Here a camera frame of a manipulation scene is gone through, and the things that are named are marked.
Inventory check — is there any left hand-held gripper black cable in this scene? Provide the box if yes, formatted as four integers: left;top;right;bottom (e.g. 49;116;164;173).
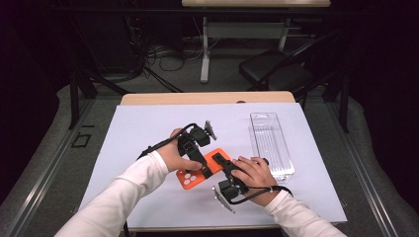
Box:
136;122;199;161

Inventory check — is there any metal floor rail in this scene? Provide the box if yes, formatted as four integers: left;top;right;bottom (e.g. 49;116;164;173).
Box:
325;102;399;237
3;98;95;237

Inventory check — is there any person's left hand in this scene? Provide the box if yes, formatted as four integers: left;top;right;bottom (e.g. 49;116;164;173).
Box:
156;127;204;174

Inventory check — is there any hand-held gripper black cable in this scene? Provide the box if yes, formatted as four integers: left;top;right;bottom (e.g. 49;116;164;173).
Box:
230;186;294;205
136;122;199;161

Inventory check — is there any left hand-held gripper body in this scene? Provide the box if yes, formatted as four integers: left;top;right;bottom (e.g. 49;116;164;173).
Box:
177;119;218;166

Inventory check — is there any black metal stand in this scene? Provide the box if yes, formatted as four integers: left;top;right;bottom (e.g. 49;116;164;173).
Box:
67;58;132;130

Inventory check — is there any right hand-held gripper black cable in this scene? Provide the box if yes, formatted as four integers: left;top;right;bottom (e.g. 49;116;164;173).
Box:
230;186;294;205

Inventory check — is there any person's right hand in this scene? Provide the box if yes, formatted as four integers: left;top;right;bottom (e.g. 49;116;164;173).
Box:
230;155;280;207

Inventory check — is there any orange phone case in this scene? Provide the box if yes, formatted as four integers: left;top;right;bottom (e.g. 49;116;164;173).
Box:
176;147;232;191

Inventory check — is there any white-legged desk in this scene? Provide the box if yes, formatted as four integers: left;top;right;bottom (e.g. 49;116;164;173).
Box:
181;0;331;84

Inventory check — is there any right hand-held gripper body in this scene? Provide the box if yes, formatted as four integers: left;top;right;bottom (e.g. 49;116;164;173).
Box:
211;169;251;214

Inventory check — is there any black folding chair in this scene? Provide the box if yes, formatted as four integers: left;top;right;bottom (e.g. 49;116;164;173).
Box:
238;29;350;100

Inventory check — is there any clear plastic packaging tray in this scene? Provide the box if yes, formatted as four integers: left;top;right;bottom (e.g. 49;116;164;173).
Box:
249;112;295;184

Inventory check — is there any bundle of black floor cables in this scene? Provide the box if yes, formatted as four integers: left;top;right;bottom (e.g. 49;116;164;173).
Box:
129;16;206;93

